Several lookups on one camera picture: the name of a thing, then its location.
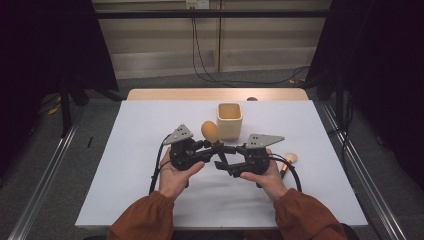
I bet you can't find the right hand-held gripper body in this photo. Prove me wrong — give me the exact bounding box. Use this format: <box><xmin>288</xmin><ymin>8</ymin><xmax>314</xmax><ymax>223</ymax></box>
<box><xmin>235</xmin><ymin>133</ymin><xmax>285</xmax><ymax>178</ymax></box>

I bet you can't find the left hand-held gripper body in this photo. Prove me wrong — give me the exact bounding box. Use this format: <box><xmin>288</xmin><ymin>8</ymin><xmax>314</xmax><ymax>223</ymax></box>
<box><xmin>163</xmin><ymin>124</ymin><xmax>205</xmax><ymax>172</ymax></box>

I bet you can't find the round-head makeup brush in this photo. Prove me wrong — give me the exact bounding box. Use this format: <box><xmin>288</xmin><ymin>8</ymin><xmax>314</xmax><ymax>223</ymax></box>
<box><xmin>200</xmin><ymin>120</ymin><xmax>231</xmax><ymax>168</ymax></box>

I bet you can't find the cream square cup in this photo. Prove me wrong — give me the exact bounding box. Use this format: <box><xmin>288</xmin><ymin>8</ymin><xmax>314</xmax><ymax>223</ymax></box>
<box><xmin>216</xmin><ymin>102</ymin><xmax>243</xmax><ymax>141</ymax></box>

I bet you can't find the flat-head makeup brush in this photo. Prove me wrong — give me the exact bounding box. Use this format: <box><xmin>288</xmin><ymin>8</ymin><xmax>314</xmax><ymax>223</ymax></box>
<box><xmin>279</xmin><ymin>152</ymin><xmax>298</xmax><ymax>180</ymax></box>

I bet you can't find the person's right hand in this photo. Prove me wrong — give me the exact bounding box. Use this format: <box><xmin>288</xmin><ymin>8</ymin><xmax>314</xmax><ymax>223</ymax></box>
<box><xmin>239</xmin><ymin>148</ymin><xmax>289</xmax><ymax>203</ymax></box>

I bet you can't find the person's left hand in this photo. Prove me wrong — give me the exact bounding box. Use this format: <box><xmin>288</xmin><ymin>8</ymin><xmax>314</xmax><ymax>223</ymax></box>
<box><xmin>158</xmin><ymin>151</ymin><xmax>206</xmax><ymax>202</ymax></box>

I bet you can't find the white table sheet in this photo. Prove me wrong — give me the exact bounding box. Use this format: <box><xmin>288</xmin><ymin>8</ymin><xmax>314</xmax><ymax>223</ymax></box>
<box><xmin>74</xmin><ymin>99</ymin><xmax>369</xmax><ymax>230</ymax></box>

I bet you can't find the wooden table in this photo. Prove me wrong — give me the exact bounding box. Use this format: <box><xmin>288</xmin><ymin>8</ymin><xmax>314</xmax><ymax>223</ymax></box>
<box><xmin>126</xmin><ymin>87</ymin><xmax>309</xmax><ymax>102</ymax></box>

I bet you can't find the black metal stand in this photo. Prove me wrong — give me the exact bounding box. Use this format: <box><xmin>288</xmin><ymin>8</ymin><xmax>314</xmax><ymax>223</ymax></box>
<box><xmin>58</xmin><ymin>74</ymin><xmax>125</xmax><ymax>138</ymax></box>
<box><xmin>313</xmin><ymin>72</ymin><xmax>348</xmax><ymax>128</ymax></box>

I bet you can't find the black horizontal bar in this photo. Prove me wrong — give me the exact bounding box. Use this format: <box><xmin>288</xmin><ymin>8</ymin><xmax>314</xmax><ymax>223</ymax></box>
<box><xmin>94</xmin><ymin>9</ymin><xmax>331</xmax><ymax>20</ymax></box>

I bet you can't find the yellow floor tape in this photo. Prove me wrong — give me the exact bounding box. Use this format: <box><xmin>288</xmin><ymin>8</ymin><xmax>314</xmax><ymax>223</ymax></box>
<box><xmin>46</xmin><ymin>96</ymin><xmax>63</xmax><ymax>116</ymax></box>

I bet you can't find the black curtain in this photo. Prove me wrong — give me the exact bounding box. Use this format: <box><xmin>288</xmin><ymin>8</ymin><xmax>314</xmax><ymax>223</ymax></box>
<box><xmin>0</xmin><ymin>0</ymin><xmax>120</xmax><ymax>176</ymax></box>
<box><xmin>305</xmin><ymin>0</ymin><xmax>424</xmax><ymax>192</ymax></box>

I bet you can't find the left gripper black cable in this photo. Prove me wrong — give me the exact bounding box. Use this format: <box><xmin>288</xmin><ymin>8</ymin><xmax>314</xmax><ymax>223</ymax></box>
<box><xmin>148</xmin><ymin>133</ymin><xmax>173</xmax><ymax>196</ymax></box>

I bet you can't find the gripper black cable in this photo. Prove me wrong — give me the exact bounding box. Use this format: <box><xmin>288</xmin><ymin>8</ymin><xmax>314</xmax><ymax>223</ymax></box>
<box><xmin>269</xmin><ymin>153</ymin><xmax>303</xmax><ymax>194</ymax></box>
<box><xmin>148</xmin><ymin>133</ymin><xmax>173</xmax><ymax>196</ymax></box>

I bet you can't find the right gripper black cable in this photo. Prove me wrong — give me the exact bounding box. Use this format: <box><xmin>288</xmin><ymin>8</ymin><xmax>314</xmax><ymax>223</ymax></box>
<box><xmin>269</xmin><ymin>153</ymin><xmax>303</xmax><ymax>194</ymax></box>

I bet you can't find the black wall cable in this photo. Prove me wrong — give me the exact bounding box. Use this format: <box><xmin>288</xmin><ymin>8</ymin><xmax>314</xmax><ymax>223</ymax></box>
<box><xmin>191</xmin><ymin>8</ymin><xmax>309</xmax><ymax>85</ymax></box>
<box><xmin>192</xmin><ymin>8</ymin><xmax>309</xmax><ymax>85</ymax></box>

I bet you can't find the metal floor rail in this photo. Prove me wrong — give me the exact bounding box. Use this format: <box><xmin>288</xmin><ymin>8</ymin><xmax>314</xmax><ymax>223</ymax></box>
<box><xmin>8</xmin><ymin>105</ymin><xmax>88</xmax><ymax>240</ymax></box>
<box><xmin>320</xmin><ymin>102</ymin><xmax>408</xmax><ymax>240</ymax></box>

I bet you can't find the white wall socket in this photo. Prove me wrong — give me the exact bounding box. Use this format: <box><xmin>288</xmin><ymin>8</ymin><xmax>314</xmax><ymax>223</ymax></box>
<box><xmin>185</xmin><ymin>0</ymin><xmax>210</xmax><ymax>10</ymax></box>

